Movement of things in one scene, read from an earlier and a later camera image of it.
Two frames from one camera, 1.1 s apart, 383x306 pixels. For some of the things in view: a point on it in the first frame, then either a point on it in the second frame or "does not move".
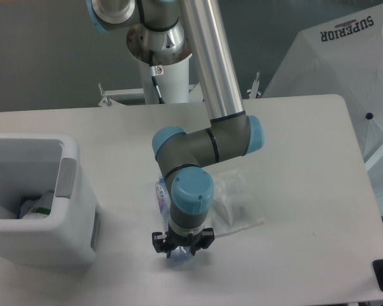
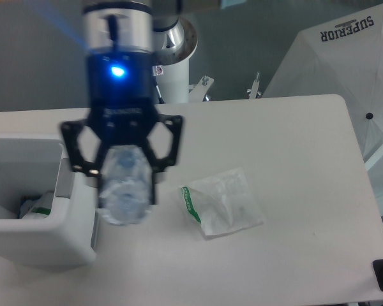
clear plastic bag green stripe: (235, 207) does not move
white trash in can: (36, 206) does not move
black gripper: (172, 240) → (121, 102)
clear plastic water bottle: (161, 193) → (126, 184)
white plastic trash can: (24, 164) does not move
